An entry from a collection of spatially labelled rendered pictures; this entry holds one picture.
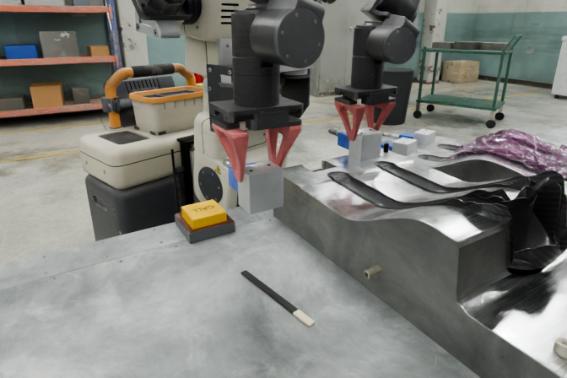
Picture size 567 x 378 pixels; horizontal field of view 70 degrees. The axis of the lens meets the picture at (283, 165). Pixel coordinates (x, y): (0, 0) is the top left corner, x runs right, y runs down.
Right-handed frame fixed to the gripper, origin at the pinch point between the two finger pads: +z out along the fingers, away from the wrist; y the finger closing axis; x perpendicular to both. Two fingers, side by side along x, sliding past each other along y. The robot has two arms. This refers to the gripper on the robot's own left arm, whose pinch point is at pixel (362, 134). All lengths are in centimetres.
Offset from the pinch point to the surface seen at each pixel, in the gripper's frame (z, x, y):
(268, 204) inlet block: 1.2, -14.7, -28.9
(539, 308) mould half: 6.0, -41.2, -11.9
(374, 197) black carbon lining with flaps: 4.8, -14.7, -10.0
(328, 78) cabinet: 81, 461, 344
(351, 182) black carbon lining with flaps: 4.6, -8.8, -9.8
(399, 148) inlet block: 6.7, 3.9, 15.0
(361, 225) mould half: 3.8, -21.8, -19.0
